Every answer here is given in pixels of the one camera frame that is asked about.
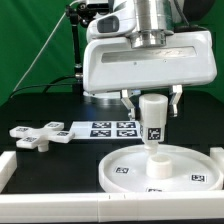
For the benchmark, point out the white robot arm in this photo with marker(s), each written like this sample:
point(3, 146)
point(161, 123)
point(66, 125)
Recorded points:
point(148, 44)

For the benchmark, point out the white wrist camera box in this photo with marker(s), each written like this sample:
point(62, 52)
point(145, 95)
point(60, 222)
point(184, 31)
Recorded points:
point(107, 27)

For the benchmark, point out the white front barrier rail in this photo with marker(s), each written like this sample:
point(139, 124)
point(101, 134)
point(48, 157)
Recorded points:
point(106, 207)

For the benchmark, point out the white left barrier block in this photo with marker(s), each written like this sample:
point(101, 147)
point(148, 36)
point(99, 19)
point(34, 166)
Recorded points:
point(8, 165)

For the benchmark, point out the white round table top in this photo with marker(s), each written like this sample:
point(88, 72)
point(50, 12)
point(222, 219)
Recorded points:
point(169, 169)

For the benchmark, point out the white marker tag sheet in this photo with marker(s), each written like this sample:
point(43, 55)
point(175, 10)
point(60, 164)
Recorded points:
point(106, 130)

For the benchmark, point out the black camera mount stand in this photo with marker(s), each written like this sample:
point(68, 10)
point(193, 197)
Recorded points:
point(80, 15)

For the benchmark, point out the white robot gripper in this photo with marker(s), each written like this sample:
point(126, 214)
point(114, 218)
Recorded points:
point(111, 64)

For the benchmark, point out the white cross-shaped table base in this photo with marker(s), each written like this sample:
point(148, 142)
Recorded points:
point(30, 138)

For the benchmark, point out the black rear camera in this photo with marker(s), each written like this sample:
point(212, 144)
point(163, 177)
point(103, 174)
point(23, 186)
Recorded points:
point(98, 5)

